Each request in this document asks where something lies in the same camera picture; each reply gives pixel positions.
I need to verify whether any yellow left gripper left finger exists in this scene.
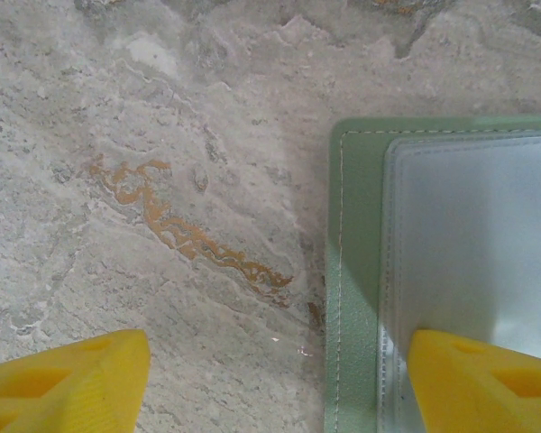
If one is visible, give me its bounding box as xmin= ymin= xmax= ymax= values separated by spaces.
xmin=0 ymin=328 xmax=151 ymax=433

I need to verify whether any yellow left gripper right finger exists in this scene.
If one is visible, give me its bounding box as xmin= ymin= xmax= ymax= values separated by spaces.
xmin=407 ymin=328 xmax=541 ymax=433

